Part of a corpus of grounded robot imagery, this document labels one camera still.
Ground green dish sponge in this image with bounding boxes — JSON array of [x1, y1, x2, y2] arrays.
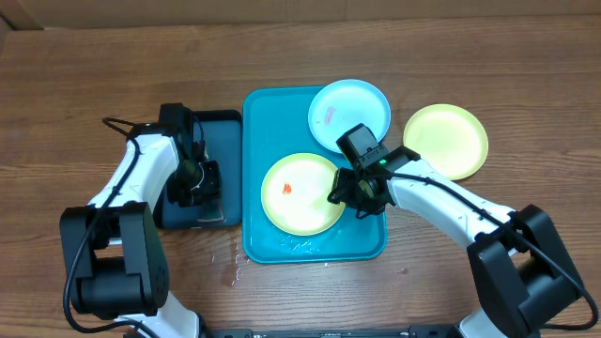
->
[[197, 199, 224, 223]]

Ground yellow-green plate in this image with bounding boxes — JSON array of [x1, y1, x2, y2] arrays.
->
[[403, 103, 489, 180], [260, 153, 346, 237]]

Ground light blue plate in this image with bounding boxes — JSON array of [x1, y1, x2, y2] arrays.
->
[[308, 79, 392, 153]]

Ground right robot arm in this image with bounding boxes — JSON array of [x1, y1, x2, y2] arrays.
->
[[328, 146, 599, 337]]

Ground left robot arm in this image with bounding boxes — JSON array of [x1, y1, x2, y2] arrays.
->
[[59, 122, 218, 337]]

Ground black water tray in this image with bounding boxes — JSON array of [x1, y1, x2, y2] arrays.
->
[[153, 110, 242, 230]]

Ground teal plastic serving tray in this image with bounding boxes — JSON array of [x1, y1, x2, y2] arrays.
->
[[242, 86, 387, 264]]

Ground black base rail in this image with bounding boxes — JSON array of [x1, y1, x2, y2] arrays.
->
[[201, 323, 541, 338]]

